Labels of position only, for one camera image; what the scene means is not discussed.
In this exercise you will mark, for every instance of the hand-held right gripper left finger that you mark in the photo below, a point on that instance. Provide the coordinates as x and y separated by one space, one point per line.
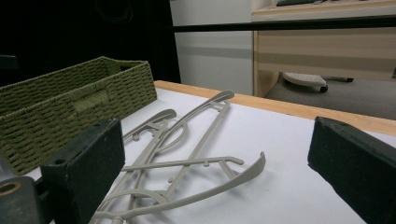
84 168

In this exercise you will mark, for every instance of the white cabinet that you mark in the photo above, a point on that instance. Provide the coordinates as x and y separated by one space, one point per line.
214 62

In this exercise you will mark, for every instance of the dark curtain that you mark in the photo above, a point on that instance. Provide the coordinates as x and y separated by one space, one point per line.
62 31

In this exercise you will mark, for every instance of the white table mat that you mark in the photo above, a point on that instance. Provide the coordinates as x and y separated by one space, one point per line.
280 186

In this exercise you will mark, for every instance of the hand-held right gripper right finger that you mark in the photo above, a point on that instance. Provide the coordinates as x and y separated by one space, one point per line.
351 165

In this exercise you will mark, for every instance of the office chair base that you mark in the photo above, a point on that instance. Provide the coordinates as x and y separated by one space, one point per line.
305 79

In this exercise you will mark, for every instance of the grey plastic clothes hanger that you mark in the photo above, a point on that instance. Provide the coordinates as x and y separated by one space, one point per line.
204 105
218 186

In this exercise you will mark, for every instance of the green woven basket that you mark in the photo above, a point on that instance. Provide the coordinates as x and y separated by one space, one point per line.
37 118

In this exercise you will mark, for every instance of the black horizontal frame bar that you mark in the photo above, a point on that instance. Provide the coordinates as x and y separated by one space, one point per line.
280 24

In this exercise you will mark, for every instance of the black keyboard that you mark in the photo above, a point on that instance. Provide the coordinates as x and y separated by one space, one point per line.
295 2

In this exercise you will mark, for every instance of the light wooden desk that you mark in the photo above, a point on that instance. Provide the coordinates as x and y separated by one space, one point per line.
327 53

